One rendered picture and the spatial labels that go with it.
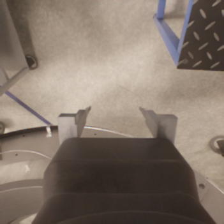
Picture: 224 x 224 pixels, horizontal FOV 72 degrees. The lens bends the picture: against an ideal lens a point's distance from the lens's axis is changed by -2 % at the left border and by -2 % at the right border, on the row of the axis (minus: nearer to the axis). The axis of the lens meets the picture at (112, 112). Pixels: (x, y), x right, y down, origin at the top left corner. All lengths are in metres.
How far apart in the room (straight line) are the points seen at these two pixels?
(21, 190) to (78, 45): 0.81
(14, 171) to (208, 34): 0.70
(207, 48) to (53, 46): 0.90
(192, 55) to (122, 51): 0.66
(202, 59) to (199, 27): 0.07
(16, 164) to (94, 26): 0.78
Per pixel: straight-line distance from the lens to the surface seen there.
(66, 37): 1.06
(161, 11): 0.84
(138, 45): 1.00
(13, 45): 1.08
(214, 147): 1.52
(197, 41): 0.39
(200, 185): 0.58
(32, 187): 0.57
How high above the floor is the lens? 0.96
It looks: 49 degrees down
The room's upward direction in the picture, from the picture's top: 170 degrees counter-clockwise
